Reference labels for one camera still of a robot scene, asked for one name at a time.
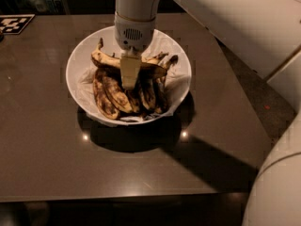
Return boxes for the back banana with stem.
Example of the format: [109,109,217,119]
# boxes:
[142,52,179,71]

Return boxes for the white bowl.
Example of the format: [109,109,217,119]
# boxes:
[65,25,193,127]

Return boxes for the rightmost dark banana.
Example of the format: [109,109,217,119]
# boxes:
[153,81,168,114]

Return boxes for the black white fiducial marker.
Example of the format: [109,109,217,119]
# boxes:
[0,14,35,35]

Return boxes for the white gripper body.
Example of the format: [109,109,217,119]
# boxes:
[115,12,155,54]

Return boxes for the leftmost brown spotted banana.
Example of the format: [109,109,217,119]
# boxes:
[93,69,120,120]

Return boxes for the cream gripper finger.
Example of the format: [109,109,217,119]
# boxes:
[120,55,141,89]

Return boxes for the small middle spotted banana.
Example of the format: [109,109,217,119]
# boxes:
[126,90,141,113]

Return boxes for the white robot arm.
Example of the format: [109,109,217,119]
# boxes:
[115,0,301,226]

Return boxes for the white paper towel liner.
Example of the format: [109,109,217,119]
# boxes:
[75,30,191,122]

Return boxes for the brown spotted banana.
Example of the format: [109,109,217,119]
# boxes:
[103,75,133,113]
[93,69,120,120]
[139,79,156,111]

